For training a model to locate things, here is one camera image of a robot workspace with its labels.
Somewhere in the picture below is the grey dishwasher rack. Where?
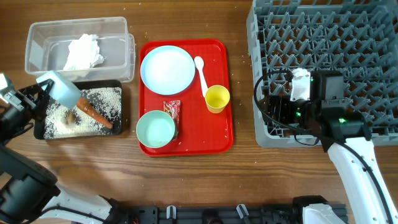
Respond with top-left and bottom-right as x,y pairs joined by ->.
246,1 -> 397,147

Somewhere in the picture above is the clear plastic bin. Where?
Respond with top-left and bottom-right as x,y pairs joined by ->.
25,17 -> 136,82

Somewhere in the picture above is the orange carrot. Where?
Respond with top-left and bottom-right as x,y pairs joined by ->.
76,97 -> 113,129

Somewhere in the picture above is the red plastic tray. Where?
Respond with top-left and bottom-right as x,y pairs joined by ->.
139,39 -> 234,157

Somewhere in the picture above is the light blue bowl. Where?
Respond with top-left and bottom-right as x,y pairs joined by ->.
36,70 -> 81,110

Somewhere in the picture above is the yellow plastic cup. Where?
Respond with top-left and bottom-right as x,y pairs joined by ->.
205,85 -> 230,113

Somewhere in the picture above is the white rice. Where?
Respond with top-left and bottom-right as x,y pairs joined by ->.
43,86 -> 122,139

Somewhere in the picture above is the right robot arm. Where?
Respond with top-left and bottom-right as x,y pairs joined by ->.
261,68 -> 397,223

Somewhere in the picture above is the black waste tray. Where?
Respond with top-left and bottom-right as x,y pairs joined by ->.
33,79 -> 123,141

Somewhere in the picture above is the light blue plate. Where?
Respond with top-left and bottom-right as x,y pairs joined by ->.
140,45 -> 195,95

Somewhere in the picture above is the red snack wrapper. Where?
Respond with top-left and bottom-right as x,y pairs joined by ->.
164,100 -> 181,139

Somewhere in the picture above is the white plastic spoon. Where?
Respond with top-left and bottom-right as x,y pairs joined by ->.
194,56 -> 208,97

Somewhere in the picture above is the brown food scrap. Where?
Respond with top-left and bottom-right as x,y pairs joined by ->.
64,111 -> 76,126

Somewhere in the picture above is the white napkin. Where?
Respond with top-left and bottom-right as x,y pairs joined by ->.
63,34 -> 104,70

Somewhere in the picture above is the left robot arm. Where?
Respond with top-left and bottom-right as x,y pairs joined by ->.
1,78 -> 129,224

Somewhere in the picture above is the green bowl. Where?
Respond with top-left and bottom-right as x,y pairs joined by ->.
136,110 -> 177,148

